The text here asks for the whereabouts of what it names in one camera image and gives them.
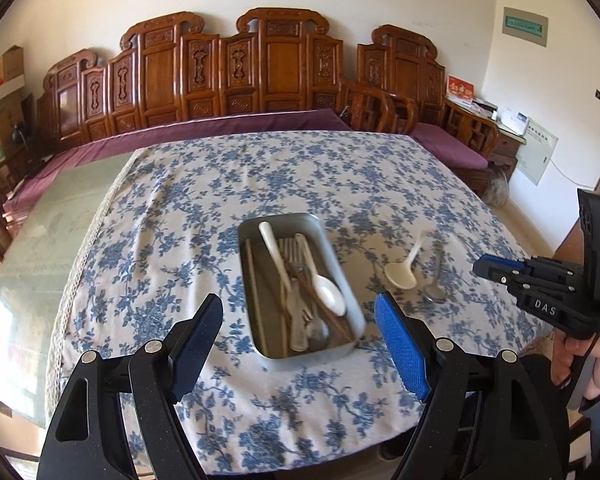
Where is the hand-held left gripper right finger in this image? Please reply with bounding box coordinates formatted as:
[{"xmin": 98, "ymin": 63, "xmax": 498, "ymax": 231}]
[{"xmin": 373, "ymin": 293, "xmax": 564, "ymax": 480}]

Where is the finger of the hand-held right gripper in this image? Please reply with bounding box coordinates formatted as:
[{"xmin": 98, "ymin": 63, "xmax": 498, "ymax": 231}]
[
  {"xmin": 472, "ymin": 254, "xmax": 577, "ymax": 295},
  {"xmin": 522, "ymin": 255, "xmax": 589, "ymax": 286}
]

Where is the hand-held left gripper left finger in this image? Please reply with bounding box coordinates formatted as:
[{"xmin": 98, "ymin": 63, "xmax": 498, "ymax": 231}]
[{"xmin": 36, "ymin": 293, "xmax": 225, "ymax": 480}]

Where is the steel spoon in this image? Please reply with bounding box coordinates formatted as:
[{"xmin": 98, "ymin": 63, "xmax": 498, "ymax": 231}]
[{"xmin": 424, "ymin": 245, "xmax": 448, "ymax": 304}]

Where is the cream plastic spoon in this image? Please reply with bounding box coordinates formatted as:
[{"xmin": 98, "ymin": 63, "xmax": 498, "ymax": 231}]
[
  {"xmin": 384, "ymin": 232, "xmax": 431, "ymax": 290},
  {"xmin": 258, "ymin": 221, "xmax": 347, "ymax": 318}
]

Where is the dark brown chopstick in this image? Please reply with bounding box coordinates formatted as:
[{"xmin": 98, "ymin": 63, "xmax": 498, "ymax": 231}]
[{"xmin": 291, "ymin": 270, "xmax": 355, "ymax": 342}]

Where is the light wooden chopstick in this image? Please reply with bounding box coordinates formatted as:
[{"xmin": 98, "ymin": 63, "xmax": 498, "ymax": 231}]
[{"xmin": 274, "ymin": 260, "xmax": 288, "ymax": 358}]

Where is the rectangular steel tray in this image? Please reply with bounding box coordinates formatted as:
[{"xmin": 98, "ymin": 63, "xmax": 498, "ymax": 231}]
[{"xmin": 237, "ymin": 212, "xmax": 367, "ymax": 373}]

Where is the cream plastic fork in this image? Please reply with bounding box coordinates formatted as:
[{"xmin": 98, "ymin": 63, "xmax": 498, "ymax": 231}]
[{"xmin": 285, "ymin": 234, "xmax": 316, "ymax": 352}]

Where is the grey fluffy duster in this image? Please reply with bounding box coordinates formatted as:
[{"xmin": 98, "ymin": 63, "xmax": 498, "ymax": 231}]
[{"xmin": 482, "ymin": 167, "xmax": 512, "ymax": 207}]

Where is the wooden side table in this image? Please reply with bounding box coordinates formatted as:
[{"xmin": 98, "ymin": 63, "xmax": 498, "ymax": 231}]
[{"xmin": 494, "ymin": 125, "xmax": 524, "ymax": 170}]

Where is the white electrical panel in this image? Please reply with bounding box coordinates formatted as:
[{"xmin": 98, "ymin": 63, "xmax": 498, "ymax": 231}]
[{"xmin": 516, "ymin": 117, "xmax": 559, "ymax": 187}]

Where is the purple armchair cushion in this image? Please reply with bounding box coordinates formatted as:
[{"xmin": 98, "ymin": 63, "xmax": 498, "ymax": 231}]
[{"xmin": 410, "ymin": 122, "xmax": 489, "ymax": 171}]

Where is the blue floral tablecloth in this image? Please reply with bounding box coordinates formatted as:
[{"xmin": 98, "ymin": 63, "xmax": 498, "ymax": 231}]
[{"xmin": 45, "ymin": 130, "xmax": 556, "ymax": 476}]

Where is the white box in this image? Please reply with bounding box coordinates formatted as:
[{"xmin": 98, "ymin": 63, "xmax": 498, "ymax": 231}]
[{"xmin": 500, "ymin": 107, "xmax": 531, "ymax": 135}]

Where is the red desk calendar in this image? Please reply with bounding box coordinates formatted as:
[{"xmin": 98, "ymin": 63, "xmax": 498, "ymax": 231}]
[{"xmin": 446, "ymin": 76, "xmax": 475, "ymax": 107}]

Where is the carved wooden armchair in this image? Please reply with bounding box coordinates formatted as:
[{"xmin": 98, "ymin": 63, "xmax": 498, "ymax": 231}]
[{"xmin": 357, "ymin": 25, "xmax": 501, "ymax": 196}]

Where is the long purple sofa cushion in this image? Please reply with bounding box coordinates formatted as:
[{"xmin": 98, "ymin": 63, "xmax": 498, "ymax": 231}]
[{"xmin": 2, "ymin": 109, "xmax": 353, "ymax": 211}]

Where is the carved wooden sofa bench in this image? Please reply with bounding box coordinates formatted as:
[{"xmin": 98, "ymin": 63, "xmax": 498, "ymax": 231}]
[{"xmin": 35, "ymin": 7, "xmax": 418, "ymax": 151}]

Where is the cardboard box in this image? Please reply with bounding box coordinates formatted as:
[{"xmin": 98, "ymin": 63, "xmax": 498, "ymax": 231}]
[
  {"xmin": 0, "ymin": 91, "xmax": 33, "ymax": 133},
  {"xmin": 0, "ymin": 45, "xmax": 25, "ymax": 88}
]

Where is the grey wall plate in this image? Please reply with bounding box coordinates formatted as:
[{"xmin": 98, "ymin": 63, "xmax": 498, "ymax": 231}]
[{"xmin": 502, "ymin": 7, "xmax": 549, "ymax": 49}]

